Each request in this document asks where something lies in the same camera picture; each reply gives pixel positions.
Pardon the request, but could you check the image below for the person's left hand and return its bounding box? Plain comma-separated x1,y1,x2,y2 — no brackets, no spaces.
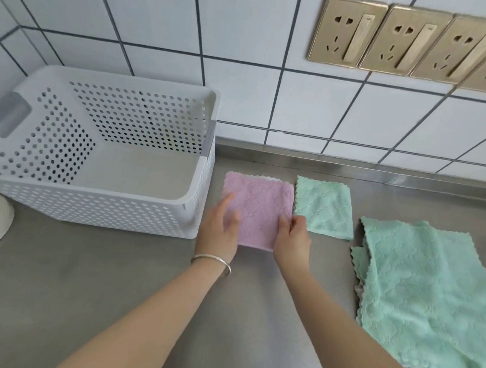
195,191,243,267

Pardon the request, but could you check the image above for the person's right hand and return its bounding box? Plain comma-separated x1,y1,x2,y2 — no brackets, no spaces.
271,214,314,273

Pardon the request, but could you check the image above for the person's right forearm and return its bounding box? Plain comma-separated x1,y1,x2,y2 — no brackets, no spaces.
274,263,437,368

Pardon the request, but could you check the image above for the person's left forearm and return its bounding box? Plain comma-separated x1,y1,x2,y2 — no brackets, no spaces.
52,249,232,368

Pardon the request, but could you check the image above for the green folded cloth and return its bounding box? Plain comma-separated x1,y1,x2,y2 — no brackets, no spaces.
291,175,358,242

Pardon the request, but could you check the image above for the white perforated plastic basket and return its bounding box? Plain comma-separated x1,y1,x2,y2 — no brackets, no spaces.
0,62,223,242

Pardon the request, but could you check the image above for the large green unfolded cloth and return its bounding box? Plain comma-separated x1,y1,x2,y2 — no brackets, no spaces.
350,216,486,368

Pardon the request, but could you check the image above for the silver bangle bracelet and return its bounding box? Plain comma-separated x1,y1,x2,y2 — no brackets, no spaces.
189,253,233,277

